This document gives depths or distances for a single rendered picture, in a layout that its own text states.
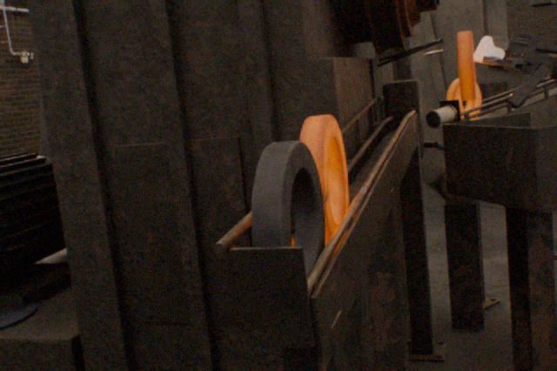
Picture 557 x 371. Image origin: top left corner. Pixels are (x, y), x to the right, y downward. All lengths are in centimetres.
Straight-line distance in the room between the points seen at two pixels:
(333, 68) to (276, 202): 71
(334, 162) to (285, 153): 29
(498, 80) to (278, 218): 383
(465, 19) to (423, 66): 40
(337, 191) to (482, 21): 354
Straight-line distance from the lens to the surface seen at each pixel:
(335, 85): 132
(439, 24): 451
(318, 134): 84
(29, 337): 185
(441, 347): 204
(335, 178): 96
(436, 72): 449
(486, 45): 155
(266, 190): 65
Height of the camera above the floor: 83
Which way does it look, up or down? 9 degrees down
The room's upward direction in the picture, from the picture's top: 6 degrees counter-clockwise
